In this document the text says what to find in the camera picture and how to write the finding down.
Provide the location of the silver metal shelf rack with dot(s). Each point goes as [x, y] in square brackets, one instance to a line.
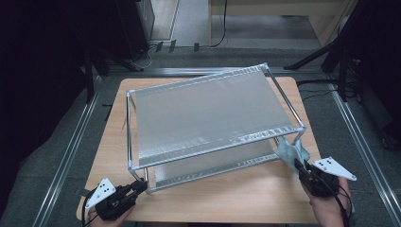
[208, 116]

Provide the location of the black tripod stand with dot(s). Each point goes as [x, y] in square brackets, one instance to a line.
[315, 55]

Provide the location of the black stand base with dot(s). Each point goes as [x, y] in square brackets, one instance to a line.
[391, 140]

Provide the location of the dark cabinet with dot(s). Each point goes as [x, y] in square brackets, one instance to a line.
[132, 25]

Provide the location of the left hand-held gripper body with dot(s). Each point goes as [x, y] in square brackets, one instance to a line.
[101, 192]

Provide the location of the small black block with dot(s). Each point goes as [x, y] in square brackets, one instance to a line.
[158, 46]
[172, 45]
[196, 46]

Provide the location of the black metal stand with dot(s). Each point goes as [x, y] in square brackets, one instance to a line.
[90, 78]

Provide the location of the person's left hand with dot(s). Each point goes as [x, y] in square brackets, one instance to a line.
[107, 223]

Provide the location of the grey tape piece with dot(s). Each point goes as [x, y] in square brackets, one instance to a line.
[82, 191]

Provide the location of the person's right hand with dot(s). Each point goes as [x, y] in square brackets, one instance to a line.
[327, 206]

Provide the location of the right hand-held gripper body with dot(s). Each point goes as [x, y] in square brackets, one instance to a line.
[331, 167]

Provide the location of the light blue cloth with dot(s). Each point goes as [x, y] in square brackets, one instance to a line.
[288, 151]

